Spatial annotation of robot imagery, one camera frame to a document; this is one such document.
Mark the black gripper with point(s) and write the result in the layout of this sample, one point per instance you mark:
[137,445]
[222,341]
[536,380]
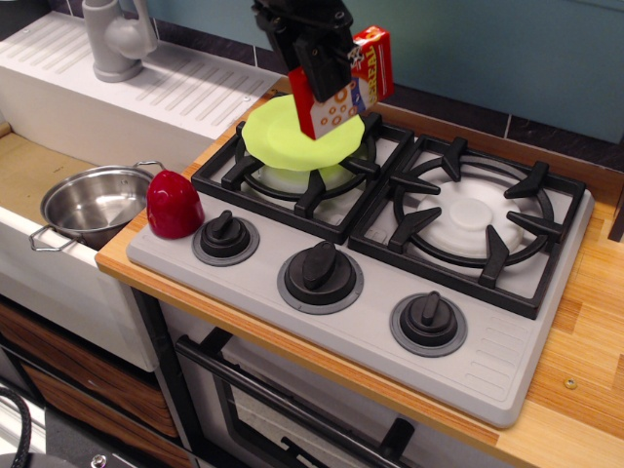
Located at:
[314,35]

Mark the red cereal box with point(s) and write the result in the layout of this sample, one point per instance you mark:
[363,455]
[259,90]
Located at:
[372,81]

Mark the red toy sweet potato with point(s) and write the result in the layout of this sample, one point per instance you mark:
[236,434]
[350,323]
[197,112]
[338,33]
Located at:
[173,206]

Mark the lime green plate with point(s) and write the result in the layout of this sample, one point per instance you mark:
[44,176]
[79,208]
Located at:
[273,136]

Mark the white toy sink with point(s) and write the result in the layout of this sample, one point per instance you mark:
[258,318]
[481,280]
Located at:
[57,120]

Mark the stainless steel pot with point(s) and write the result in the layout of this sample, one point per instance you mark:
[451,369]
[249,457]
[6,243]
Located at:
[91,207]

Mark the black left burner grate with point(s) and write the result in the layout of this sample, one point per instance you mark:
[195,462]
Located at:
[325,202]

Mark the black burner grate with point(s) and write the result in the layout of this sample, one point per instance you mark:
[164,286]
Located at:
[325,202]
[499,231]

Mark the black left stove knob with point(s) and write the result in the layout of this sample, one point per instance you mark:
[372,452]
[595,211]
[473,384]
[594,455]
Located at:
[225,240]

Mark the black stove knob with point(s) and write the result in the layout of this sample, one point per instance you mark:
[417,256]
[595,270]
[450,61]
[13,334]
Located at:
[321,280]
[225,240]
[428,325]

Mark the grey toy faucet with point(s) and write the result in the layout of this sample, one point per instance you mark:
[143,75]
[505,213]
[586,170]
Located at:
[118,44]

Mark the black middle stove knob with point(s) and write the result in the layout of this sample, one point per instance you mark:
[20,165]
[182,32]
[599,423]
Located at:
[321,280]

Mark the black right burner grate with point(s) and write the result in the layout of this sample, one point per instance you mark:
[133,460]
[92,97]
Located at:
[499,231]

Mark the grey toy stove top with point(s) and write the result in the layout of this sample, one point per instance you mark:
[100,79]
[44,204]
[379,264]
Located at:
[487,377]

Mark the black right stove knob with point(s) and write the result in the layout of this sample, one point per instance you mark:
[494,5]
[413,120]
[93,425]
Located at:
[428,325]

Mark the toy oven door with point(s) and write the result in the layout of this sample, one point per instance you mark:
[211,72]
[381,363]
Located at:
[274,413]

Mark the wooden drawer front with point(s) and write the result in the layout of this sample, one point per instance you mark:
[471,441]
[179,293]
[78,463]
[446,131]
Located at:
[105,394]

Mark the black oven door handle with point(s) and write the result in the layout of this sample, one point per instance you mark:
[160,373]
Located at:
[227,376]

